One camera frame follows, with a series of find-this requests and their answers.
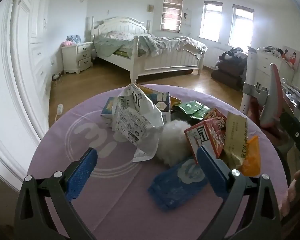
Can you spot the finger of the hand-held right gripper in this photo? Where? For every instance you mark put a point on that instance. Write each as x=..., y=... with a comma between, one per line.
x=295, y=130

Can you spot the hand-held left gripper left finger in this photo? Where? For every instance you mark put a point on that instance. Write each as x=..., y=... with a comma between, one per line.
x=81, y=177

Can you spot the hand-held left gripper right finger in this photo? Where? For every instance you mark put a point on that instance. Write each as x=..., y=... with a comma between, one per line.
x=212, y=172

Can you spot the red white carton box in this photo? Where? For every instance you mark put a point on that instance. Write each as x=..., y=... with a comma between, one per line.
x=210, y=135

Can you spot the blue wet wipes packet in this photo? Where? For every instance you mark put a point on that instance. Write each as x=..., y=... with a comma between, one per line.
x=175, y=187

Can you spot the orange plastic packet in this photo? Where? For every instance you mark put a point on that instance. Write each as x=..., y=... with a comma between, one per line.
x=251, y=155

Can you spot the beige paper wrapper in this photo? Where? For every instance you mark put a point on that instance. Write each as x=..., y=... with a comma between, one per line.
x=236, y=135

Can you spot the white fluffy ball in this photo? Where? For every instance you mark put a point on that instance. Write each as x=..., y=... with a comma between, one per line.
x=172, y=140

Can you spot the orange red packet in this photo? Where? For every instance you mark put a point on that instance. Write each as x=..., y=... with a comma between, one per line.
x=215, y=116

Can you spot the dark green snack packet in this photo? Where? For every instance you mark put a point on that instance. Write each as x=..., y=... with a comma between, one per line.
x=192, y=108

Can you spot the blue yellow carton box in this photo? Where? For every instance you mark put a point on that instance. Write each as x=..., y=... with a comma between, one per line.
x=110, y=107

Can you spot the white printed plastic bag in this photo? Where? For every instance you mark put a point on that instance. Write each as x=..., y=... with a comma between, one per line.
x=135, y=122

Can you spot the yellow packet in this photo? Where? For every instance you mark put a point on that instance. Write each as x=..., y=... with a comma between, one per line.
x=175, y=101

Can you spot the purple tablecloth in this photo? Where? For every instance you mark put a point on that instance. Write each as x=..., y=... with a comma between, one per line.
x=130, y=205

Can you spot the white power strip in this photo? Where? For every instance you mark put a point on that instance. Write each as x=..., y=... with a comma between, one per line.
x=59, y=109

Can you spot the white dresser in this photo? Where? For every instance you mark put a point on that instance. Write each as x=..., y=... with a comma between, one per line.
x=267, y=62

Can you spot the white radiator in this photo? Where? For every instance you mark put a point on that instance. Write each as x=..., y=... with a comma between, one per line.
x=217, y=55

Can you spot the bright window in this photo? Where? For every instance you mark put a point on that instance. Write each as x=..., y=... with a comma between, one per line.
x=241, y=27
x=211, y=22

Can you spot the white wooden bed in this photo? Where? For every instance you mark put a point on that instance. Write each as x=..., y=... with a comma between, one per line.
x=165, y=62

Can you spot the white nightstand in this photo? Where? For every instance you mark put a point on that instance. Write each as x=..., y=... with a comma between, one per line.
x=77, y=57

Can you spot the white wardrobe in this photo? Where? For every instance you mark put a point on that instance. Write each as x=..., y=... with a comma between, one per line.
x=22, y=67

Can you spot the pink cloth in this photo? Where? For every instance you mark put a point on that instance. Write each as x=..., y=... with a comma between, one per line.
x=67, y=43

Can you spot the floral quilt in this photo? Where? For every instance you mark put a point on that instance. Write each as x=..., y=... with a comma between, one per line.
x=165, y=42

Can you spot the window with brown blind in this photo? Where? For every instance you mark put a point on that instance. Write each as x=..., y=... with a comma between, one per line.
x=172, y=13

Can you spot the silver metal rail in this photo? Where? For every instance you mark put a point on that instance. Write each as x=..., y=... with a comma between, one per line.
x=293, y=95

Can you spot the grey red plastic frame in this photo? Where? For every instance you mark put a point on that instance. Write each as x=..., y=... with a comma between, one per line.
x=272, y=100

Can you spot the white pole with metal bracket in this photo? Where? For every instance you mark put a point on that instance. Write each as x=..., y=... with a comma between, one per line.
x=250, y=75

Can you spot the photo frame with figures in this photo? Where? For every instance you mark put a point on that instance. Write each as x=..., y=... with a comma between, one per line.
x=291, y=56

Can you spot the wall poster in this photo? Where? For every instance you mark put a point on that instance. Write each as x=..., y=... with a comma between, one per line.
x=187, y=17

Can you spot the small wall picture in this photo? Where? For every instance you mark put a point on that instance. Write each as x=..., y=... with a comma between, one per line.
x=150, y=8

